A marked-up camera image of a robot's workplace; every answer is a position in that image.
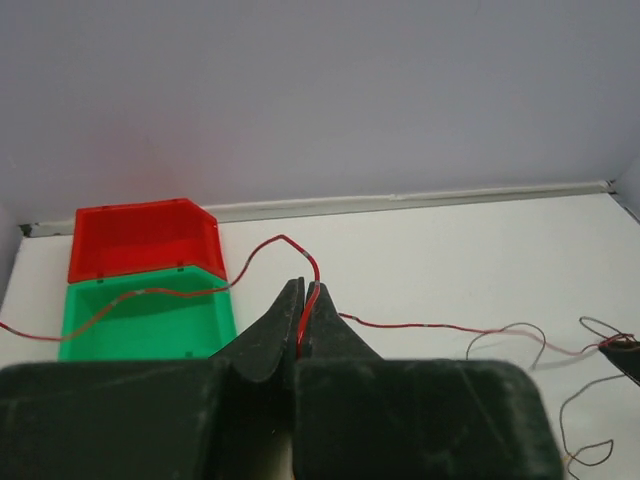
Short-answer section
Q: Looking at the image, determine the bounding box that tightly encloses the wire bundle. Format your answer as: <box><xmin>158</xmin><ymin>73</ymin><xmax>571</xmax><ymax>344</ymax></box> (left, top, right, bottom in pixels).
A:
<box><xmin>464</xmin><ymin>315</ymin><xmax>640</xmax><ymax>480</ymax></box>

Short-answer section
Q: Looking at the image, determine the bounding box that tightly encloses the far green plastic bin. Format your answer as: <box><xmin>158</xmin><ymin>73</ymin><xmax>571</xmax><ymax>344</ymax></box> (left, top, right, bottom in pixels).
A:
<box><xmin>58</xmin><ymin>266</ymin><xmax>237</xmax><ymax>361</ymax></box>

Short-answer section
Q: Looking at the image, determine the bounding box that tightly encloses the red wire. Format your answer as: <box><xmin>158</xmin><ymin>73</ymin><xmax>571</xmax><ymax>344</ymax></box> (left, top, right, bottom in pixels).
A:
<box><xmin>0</xmin><ymin>233</ymin><xmax>601</xmax><ymax>359</ymax></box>

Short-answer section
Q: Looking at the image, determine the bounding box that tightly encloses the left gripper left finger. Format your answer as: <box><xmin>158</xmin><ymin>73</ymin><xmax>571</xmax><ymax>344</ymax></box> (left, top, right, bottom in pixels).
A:
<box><xmin>1</xmin><ymin>279</ymin><xmax>305</xmax><ymax>479</ymax></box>

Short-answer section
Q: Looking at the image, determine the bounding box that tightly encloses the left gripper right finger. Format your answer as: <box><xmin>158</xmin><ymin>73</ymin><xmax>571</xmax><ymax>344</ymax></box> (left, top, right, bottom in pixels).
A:
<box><xmin>292</xmin><ymin>283</ymin><xmax>562</xmax><ymax>479</ymax></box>

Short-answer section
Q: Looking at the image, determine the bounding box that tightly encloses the red plastic bin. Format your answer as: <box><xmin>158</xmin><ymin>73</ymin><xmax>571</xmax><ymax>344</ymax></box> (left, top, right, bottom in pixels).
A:
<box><xmin>68</xmin><ymin>198</ymin><xmax>227</xmax><ymax>283</ymax></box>

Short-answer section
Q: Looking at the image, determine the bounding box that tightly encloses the aluminium back rail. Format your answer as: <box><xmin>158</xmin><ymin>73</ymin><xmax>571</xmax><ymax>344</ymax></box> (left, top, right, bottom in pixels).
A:
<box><xmin>19</xmin><ymin>180</ymin><xmax>616</xmax><ymax>237</ymax></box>

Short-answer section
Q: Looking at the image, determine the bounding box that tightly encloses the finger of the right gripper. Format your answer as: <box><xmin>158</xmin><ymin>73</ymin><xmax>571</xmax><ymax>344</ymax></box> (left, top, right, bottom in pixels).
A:
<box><xmin>598</xmin><ymin>340</ymin><xmax>640</xmax><ymax>385</ymax></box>

